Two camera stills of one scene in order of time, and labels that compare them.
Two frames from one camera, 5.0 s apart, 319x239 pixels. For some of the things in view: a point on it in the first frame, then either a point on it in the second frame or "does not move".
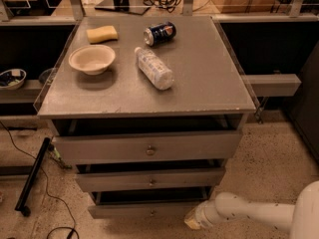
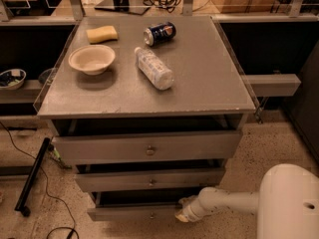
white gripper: x=203 y=212 -> x=191 y=209
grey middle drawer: x=133 y=179 does not move
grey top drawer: x=147 y=147 does not move
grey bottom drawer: x=162 y=204 does not move
